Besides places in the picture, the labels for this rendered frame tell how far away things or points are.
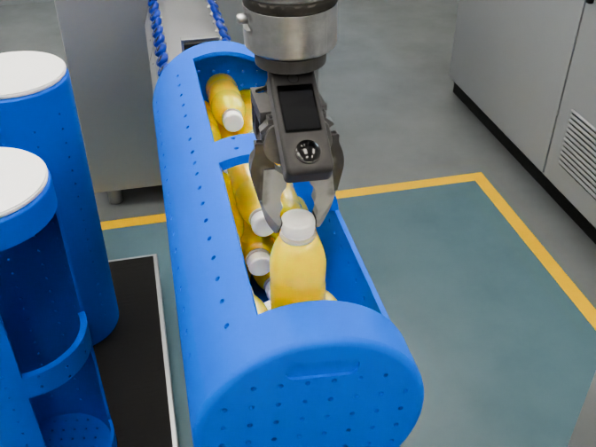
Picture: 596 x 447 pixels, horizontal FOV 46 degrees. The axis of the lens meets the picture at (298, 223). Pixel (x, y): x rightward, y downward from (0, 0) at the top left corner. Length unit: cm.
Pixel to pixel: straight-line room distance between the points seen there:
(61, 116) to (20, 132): 11
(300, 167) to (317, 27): 13
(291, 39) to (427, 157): 289
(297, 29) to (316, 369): 37
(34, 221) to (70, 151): 56
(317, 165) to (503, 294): 216
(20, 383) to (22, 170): 47
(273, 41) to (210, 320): 36
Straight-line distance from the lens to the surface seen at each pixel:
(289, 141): 65
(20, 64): 200
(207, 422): 82
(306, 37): 65
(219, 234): 94
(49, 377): 166
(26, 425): 176
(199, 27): 244
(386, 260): 282
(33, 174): 149
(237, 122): 135
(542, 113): 329
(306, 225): 77
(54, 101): 188
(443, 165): 347
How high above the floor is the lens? 178
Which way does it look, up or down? 36 degrees down
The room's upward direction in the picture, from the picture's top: straight up
